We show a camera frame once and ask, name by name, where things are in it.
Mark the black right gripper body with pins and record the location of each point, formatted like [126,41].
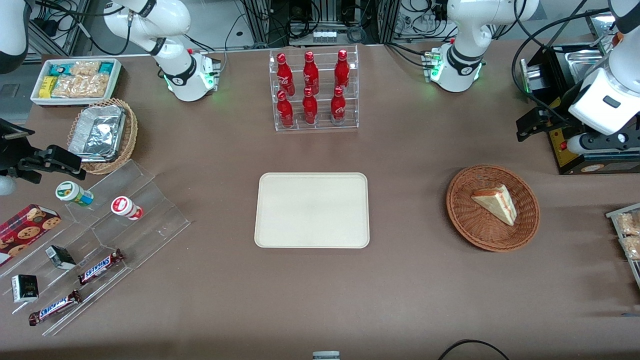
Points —
[11,152]

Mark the triangle sandwich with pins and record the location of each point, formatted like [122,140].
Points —
[496,204]

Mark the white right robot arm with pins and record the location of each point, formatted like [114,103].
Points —
[150,20]

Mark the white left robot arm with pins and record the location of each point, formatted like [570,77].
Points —
[470,30]

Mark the aluminium foil tray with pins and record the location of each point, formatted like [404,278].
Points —
[97,132]

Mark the light wicker basket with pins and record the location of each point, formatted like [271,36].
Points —
[129,135]

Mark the brown wicker basket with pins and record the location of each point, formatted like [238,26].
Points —
[465,220]

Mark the grey tray of snacks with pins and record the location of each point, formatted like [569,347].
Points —
[631,270]

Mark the cream plastic tray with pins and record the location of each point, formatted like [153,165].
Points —
[312,210]

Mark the green label yogurt cup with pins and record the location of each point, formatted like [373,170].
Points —
[74,194]

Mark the black and yellow machine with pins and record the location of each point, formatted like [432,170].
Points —
[592,161]

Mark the red cookie box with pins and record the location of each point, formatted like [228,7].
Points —
[25,231]

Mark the yellow snack pack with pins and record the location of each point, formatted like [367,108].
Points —
[47,87]

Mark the clear bag of crackers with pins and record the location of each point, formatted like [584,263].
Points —
[82,86]

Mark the red label yogurt cup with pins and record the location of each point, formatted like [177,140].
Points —
[127,208]

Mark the small black box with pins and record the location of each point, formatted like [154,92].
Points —
[61,257]
[25,288]

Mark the clear acrylic step display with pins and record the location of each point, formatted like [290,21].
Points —
[145,220]

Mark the white rectangular snack bin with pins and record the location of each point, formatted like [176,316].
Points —
[117,75]

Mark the teal snack pack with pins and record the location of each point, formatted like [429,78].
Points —
[106,67]

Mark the snickers chocolate bar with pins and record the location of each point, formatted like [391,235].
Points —
[101,266]
[55,307]

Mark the clear bag of biscuits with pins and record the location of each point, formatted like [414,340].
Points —
[632,247]
[630,223]

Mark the red cola bottle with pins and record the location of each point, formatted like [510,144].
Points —
[285,111]
[342,71]
[310,108]
[338,107]
[285,75]
[310,74]

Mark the clear acrylic bottle rack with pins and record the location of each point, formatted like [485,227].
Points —
[322,85]

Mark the white power strip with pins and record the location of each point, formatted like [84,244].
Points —
[324,36]

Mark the small grey device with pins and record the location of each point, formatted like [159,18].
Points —
[326,355]

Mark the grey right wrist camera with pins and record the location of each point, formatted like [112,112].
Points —
[5,186]

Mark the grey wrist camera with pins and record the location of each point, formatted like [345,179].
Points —
[5,186]
[576,143]

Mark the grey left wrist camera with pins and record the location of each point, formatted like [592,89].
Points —
[576,143]

